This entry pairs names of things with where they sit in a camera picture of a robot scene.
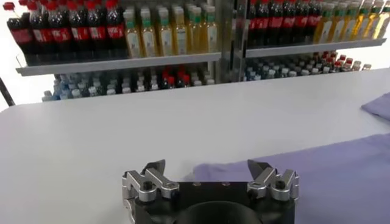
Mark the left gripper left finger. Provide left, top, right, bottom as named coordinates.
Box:
left=121, top=159, right=180, bottom=214

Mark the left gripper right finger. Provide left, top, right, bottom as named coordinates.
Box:
left=246, top=159, right=300, bottom=202

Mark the purple printed t-shirt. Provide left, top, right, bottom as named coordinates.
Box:
left=182, top=92, right=390, bottom=224

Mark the grey metal shelf unit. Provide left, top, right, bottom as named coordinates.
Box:
left=233, top=0, right=388, bottom=83
left=15, top=0, right=234, bottom=103

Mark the black diagonal pole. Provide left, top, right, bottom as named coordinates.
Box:
left=0, top=77, right=16, bottom=107

